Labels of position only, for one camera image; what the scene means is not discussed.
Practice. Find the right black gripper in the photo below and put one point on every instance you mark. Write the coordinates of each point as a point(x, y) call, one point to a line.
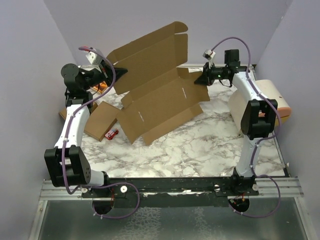
point(205, 78)

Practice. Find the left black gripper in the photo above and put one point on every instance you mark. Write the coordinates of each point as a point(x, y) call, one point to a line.
point(106, 71)

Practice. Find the brown cardboard box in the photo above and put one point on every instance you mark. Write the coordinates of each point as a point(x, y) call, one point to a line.
point(101, 120)
point(158, 94)
point(63, 113)

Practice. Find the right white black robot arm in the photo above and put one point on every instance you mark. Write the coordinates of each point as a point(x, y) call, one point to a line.
point(257, 121)

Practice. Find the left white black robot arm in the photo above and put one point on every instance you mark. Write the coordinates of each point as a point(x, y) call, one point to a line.
point(66, 163)

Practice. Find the folded flat brown cardboard box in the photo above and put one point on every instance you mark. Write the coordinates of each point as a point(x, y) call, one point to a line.
point(101, 120)

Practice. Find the orange booklet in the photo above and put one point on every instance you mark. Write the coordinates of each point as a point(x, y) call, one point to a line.
point(99, 88)

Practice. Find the small red toy car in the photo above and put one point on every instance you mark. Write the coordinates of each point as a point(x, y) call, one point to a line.
point(111, 133)

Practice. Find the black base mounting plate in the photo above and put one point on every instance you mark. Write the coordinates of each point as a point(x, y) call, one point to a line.
point(119, 198)

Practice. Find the aluminium rail frame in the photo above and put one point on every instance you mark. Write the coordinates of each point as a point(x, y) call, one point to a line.
point(210, 145)

